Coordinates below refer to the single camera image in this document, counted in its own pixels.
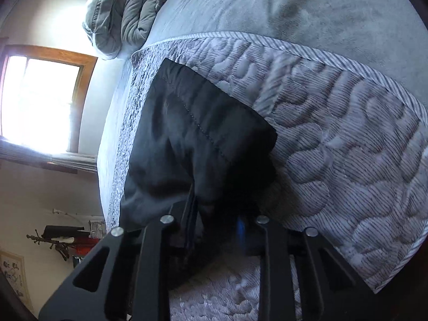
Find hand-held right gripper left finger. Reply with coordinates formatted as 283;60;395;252
38;185;203;321

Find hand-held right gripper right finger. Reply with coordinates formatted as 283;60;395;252
234;212;382;321

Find black pants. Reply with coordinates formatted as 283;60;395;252
119;58;279;291

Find wooden coat rack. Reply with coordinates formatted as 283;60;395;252
27;226;72;261

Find lilac quilted bedspread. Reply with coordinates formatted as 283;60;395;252
106;31;428;321

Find wooden-framed window with curtain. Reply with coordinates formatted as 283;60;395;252
0;45;98;156

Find grey fitted bed sheet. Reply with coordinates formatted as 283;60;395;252
97;0;428;221

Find folded grey duvet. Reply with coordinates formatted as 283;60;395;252
82;0;188;58

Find white wall cable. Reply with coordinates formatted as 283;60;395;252
52;208;104;219

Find framed wall picture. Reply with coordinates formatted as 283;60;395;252
0;249;26;310

